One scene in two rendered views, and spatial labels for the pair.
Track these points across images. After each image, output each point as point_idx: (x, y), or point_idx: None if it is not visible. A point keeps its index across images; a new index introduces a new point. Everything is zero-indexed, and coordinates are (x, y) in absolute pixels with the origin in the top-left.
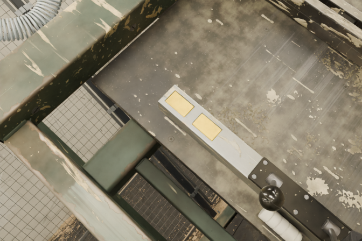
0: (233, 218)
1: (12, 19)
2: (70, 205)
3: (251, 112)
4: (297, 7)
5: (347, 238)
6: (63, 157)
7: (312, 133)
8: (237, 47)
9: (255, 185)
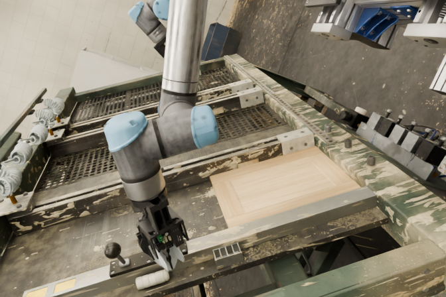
0: None
1: None
2: None
3: (91, 263)
4: (74, 209)
5: (131, 205)
6: None
7: (134, 239)
8: (56, 251)
9: (119, 276)
